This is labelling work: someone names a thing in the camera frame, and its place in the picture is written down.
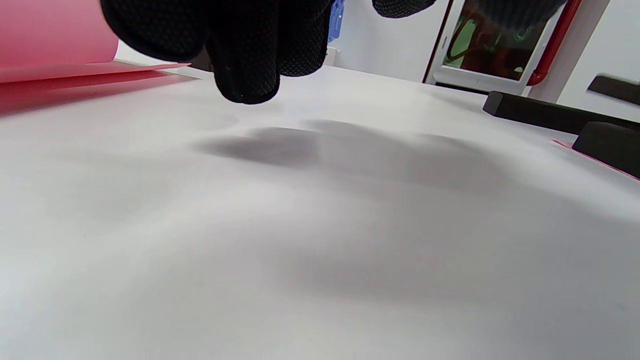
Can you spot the person's left hand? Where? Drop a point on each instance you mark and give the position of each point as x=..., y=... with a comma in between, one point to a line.
x=240, y=45

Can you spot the pink paper sheet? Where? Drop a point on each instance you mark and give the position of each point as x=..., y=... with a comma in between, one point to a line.
x=50, y=35
x=564, y=145

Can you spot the white water dispenser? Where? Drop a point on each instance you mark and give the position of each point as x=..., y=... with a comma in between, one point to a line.
x=332, y=55

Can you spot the blue dispenser water bottle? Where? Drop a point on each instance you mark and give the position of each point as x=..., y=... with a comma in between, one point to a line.
x=337, y=22

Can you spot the red pipe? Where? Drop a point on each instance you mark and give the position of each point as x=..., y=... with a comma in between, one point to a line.
x=555, y=45

